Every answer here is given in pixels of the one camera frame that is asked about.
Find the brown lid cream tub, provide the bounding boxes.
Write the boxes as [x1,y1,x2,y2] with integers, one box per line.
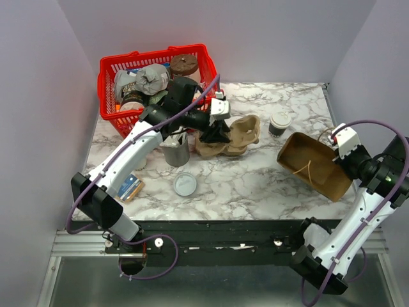
[170,54,201,83]

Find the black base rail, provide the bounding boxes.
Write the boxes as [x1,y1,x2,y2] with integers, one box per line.
[102,219,309,267]

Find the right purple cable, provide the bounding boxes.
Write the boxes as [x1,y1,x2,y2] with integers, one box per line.
[300,120,409,307]

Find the black paper coffee cup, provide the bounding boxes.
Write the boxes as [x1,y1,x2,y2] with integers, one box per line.
[268,111,292,138]

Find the grey wrapped package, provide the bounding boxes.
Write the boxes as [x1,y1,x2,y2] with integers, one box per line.
[135,63,170,96]

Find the red plastic shopping basket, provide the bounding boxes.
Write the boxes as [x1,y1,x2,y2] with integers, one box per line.
[97,43,217,138]

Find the single brown pulp carrier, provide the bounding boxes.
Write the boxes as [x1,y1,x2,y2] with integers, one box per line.
[229,114,261,148]

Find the orange sponge blue label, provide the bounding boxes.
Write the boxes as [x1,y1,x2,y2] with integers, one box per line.
[116,174,144,203]

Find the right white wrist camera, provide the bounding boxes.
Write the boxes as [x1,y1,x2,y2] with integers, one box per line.
[328,127,361,160]

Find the brown paper bag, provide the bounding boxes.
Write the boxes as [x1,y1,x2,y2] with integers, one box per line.
[277,132,351,202]

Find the patterned grey pouch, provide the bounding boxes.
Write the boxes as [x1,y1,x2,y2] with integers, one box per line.
[114,70,144,106]

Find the stack of white lids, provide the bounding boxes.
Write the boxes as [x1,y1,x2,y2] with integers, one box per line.
[173,173,197,196]

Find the metal straw holder cup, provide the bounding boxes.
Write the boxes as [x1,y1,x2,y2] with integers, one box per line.
[160,137,190,168]

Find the white plastic cup lid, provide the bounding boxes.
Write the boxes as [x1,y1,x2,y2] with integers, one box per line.
[270,111,292,129]

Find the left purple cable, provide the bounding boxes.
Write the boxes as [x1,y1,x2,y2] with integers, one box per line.
[65,74,222,281]

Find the purple cable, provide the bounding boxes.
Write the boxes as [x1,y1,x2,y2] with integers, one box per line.
[300,120,409,307]
[65,74,222,281]

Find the brown pulp cup carrier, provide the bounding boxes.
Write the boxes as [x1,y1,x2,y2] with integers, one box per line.
[194,138,247,158]

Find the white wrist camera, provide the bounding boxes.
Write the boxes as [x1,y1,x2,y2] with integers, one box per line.
[328,127,361,160]
[210,90,231,121]

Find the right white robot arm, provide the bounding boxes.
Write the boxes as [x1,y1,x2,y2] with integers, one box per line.
[289,136,408,295]

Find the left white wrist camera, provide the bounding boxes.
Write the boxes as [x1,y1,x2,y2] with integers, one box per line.
[210,90,231,121]

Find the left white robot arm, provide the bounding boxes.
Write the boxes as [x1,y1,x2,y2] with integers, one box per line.
[71,75,230,253]

